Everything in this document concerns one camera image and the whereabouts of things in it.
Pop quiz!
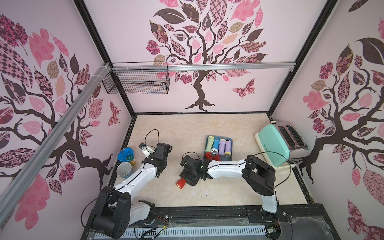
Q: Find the red flashlight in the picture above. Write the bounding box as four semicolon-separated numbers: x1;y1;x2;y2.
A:
176;178;186;189
204;152;213;160
212;155;221;162

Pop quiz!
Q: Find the blue flashlight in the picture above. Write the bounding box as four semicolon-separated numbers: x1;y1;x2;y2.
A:
211;138;220;155

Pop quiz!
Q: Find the pale green flashlight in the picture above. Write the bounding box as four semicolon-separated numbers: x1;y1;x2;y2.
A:
205;136;215;153

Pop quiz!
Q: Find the purple flashlight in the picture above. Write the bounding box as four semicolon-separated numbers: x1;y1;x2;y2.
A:
224;140;232;158
218;139;227;156

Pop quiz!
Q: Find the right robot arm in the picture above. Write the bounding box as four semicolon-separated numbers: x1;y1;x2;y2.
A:
180;155;278;215

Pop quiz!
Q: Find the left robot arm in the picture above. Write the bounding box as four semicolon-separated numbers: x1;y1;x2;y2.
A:
84;143;173;240

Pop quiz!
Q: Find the blue-grey storage tray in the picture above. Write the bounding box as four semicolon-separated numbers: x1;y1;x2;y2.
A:
205;135;233;162

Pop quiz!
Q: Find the blue-lid printed cup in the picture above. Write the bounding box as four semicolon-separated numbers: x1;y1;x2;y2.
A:
117;148;136;166

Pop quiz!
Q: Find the mint green toaster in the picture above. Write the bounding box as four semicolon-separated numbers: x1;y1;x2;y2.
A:
255;122;310;169

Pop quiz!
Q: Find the white slotted cable duct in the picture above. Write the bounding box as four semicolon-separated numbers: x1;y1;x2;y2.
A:
93;225;267;240

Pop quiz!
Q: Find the black wire basket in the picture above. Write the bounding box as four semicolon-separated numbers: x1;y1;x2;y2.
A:
102;61;171;95

